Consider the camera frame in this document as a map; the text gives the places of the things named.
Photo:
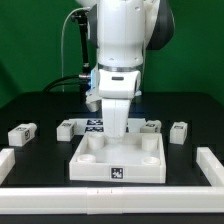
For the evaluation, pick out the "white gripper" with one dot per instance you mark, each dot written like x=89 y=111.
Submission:
x=115 y=115

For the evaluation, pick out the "white square tabletop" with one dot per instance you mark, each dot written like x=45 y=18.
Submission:
x=136 y=158

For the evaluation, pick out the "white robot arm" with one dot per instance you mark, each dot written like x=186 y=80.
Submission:
x=122 y=30

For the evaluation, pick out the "white right fence piece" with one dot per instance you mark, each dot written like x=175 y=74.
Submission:
x=210 y=166

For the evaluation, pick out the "white fence piece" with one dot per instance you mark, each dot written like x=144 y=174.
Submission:
x=210 y=166
x=7 y=161

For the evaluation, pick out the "white left fence piece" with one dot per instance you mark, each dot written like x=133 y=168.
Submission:
x=7 y=161

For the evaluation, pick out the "white marker base plate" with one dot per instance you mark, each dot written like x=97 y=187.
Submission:
x=84 y=125

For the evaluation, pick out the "white front fence rail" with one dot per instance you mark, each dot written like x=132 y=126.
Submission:
x=121 y=200

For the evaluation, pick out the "black camera stand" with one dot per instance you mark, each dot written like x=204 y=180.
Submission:
x=80 y=16

